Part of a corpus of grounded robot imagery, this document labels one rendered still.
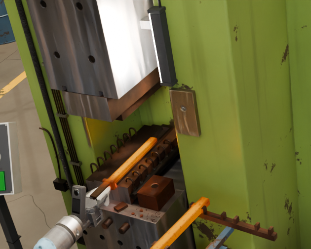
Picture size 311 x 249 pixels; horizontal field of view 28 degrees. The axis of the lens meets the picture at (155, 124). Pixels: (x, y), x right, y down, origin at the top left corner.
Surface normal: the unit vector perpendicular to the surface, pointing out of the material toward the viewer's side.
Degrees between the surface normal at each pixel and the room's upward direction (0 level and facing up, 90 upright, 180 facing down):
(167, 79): 90
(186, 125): 90
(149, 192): 0
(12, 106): 0
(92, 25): 90
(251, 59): 90
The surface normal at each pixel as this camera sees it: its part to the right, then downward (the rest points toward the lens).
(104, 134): 0.84, 0.15
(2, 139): -0.18, 0.02
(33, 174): -0.16, -0.85
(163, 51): -0.52, 0.50
